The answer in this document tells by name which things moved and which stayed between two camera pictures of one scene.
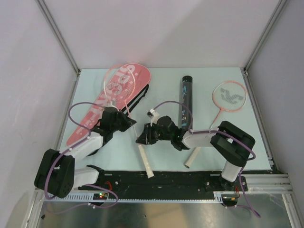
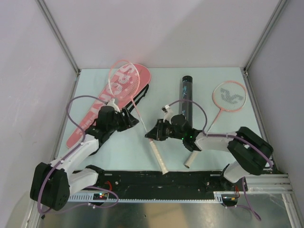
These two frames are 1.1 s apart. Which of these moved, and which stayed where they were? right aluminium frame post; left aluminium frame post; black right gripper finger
Moved: black right gripper finger
Stayed: right aluminium frame post; left aluminium frame post
